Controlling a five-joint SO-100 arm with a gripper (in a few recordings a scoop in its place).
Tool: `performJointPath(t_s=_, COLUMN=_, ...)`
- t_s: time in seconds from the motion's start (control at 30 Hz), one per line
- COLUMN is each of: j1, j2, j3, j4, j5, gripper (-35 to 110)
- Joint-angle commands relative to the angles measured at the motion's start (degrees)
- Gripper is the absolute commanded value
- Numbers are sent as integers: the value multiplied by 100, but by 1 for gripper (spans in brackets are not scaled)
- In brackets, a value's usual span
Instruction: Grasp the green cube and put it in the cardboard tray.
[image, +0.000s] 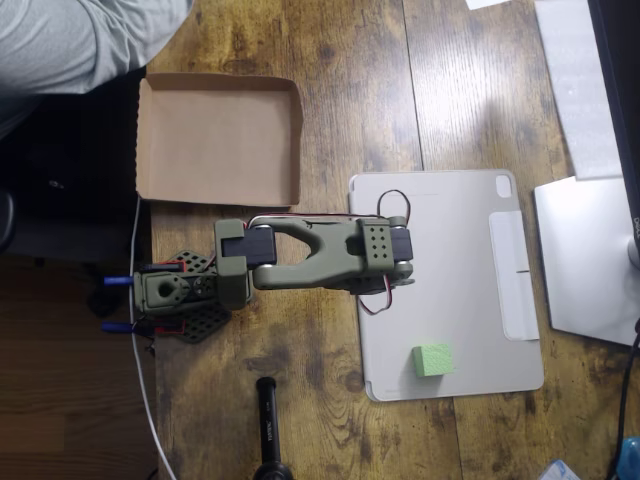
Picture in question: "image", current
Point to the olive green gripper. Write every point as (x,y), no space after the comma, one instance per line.
(369,289)

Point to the green foam cube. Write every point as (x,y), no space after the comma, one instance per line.
(434,359)

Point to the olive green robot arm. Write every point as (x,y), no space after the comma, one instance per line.
(300,270)

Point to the brown cardboard tray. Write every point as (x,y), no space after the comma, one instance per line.
(215,140)

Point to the tablet in beige case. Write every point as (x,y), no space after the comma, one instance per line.
(450,310)

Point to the silver monitor stand base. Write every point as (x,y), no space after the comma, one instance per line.
(585,260)

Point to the white foam sheet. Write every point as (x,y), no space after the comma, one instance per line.
(570,90)

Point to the white and blue packet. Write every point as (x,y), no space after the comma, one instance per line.
(560,472)

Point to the white paper sheet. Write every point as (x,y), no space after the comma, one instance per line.
(487,3)

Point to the blue round object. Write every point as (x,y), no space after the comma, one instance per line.
(631,457)

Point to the black monitor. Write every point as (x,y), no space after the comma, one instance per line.
(617,75)

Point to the black chair armrest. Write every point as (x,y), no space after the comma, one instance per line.
(6,215)

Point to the person in grey shirt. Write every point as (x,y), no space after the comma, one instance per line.
(50,45)

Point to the perforated olive base plate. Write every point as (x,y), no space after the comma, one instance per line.
(205,322)

